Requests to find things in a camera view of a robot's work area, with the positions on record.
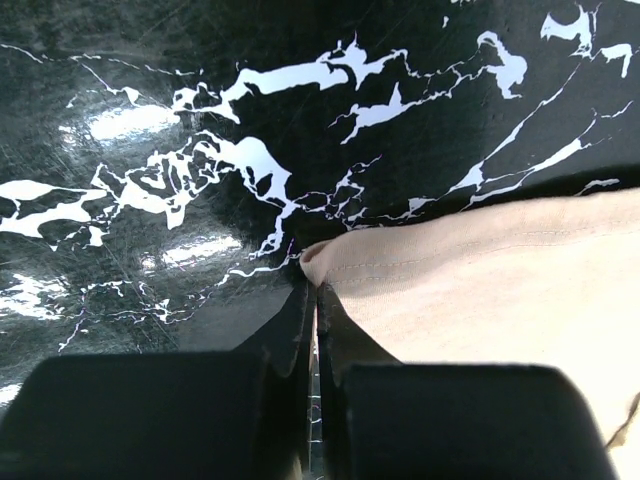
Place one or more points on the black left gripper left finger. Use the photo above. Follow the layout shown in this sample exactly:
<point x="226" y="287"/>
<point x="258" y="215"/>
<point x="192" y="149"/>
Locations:
<point x="234" y="414"/>

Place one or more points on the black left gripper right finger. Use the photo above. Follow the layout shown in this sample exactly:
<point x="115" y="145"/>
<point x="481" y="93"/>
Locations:
<point x="383" y="419"/>

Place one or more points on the beige t shirt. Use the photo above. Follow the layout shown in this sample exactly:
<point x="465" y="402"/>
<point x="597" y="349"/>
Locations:
<point x="552" y="281"/>

